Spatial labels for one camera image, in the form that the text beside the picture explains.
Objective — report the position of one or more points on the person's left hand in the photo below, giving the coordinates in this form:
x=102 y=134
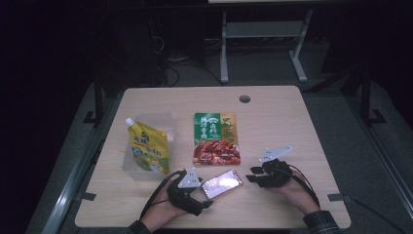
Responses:
x=162 y=213

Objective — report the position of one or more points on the yellow spout pouch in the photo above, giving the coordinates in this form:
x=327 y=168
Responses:
x=150 y=148

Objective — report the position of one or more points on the white metal stand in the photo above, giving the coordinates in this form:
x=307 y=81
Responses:
x=264 y=30

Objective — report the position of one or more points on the grey table bracket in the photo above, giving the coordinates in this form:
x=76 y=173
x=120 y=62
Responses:
x=86 y=196
x=339 y=197

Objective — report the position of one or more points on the aluminium rail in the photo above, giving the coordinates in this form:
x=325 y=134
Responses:
x=73 y=182
x=383 y=156

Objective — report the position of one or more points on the green and red food packet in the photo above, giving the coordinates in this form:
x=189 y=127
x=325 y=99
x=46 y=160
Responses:
x=216 y=139

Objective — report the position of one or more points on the person's right hand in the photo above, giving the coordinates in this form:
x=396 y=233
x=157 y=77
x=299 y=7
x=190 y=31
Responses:
x=300 y=195

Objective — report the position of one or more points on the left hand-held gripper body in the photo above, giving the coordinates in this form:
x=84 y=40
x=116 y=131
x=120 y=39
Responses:
x=186 y=195

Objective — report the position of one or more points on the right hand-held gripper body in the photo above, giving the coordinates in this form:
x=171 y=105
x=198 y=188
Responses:
x=276 y=172

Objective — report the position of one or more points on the black metal stand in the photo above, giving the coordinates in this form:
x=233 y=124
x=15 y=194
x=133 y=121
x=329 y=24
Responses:
x=97 y=100
x=366 y=97

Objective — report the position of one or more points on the clear plastic container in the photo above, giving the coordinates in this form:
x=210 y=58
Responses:
x=147 y=162

